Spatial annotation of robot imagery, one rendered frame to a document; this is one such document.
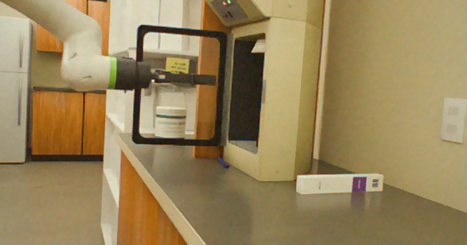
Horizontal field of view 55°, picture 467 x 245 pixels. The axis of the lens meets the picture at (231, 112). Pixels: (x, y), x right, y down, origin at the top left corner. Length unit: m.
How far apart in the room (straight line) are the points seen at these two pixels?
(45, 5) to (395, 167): 1.10
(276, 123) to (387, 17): 0.53
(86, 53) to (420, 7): 0.96
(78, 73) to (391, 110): 0.94
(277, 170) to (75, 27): 0.69
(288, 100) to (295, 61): 0.12
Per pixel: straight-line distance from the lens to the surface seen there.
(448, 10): 1.37
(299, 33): 1.31
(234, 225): 0.91
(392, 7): 1.54
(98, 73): 1.24
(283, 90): 1.29
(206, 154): 1.62
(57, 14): 1.26
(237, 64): 1.53
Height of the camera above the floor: 1.23
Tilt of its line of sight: 4 degrees down
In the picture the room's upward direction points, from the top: 4 degrees clockwise
